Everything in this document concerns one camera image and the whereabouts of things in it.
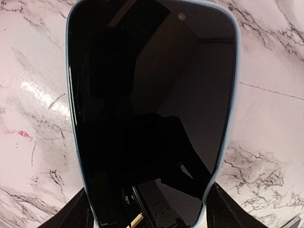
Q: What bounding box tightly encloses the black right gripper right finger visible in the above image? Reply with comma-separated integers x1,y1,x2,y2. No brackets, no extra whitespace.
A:
207,183,263,228

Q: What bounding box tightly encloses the light blue phone case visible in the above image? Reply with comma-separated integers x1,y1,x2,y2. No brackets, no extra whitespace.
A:
65,0,242,228

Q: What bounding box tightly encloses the black smartphone mint edge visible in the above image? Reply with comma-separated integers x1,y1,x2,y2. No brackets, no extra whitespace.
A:
66,0,238,228

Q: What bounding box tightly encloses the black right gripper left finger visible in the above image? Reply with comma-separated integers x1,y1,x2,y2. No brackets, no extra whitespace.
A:
41,189,94,228

